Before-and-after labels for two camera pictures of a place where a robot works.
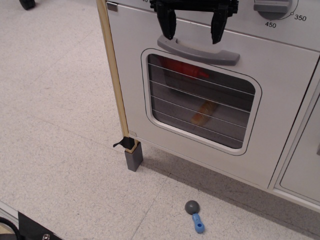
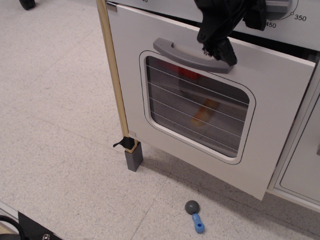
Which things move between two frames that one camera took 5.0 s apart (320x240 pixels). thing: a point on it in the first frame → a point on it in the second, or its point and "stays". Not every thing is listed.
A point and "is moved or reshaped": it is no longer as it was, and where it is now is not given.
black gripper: [166, 14] → [219, 17]
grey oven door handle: [222, 56] is moved or reshaped
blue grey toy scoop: [192, 207] stays
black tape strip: [127, 142] stays
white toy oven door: [228, 108] stays
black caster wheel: [27, 4] stays
